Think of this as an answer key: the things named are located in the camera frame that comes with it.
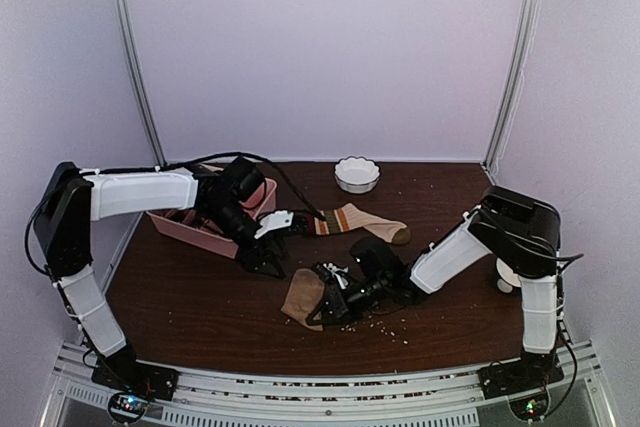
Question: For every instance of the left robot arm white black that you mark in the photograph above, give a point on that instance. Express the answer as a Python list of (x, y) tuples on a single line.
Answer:
[(86, 217)]

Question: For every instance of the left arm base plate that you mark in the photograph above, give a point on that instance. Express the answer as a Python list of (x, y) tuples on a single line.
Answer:
[(124, 372)]

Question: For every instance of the aluminium corner post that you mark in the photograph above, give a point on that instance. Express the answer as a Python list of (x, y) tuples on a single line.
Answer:
[(525, 32), (137, 80)]

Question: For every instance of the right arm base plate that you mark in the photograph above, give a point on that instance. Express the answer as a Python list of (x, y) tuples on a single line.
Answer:
[(513, 377)]

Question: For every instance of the white cup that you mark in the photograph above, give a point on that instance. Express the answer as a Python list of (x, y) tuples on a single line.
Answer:
[(507, 280)]

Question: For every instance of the pink divided organizer tray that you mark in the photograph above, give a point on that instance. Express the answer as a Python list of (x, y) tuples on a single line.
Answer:
[(189, 227)]

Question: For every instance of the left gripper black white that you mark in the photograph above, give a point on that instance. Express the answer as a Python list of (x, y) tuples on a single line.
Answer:
[(252, 258)]

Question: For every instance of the aluminium front table rail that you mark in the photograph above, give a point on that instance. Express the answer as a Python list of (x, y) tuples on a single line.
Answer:
[(444, 397)]

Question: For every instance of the plain beige sock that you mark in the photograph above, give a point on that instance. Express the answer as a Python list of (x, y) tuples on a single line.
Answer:
[(305, 292)]

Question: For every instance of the left aluminium corner post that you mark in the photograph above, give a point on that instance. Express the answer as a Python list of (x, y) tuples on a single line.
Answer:
[(137, 80)]

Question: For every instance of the right aluminium corner post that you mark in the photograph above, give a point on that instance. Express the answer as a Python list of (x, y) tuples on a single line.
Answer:
[(525, 32)]

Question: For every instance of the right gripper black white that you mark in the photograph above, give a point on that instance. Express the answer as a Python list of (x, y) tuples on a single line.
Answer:
[(343, 313)]

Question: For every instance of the white scalloped ceramic bowl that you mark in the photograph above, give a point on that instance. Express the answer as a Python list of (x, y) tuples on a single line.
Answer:
[(356, 175)]

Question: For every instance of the striped beige brown sock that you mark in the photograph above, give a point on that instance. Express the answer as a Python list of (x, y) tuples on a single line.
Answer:
[(350, 218)]

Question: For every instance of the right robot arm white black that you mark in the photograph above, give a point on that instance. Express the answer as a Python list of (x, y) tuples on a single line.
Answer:
[(520, 232)]

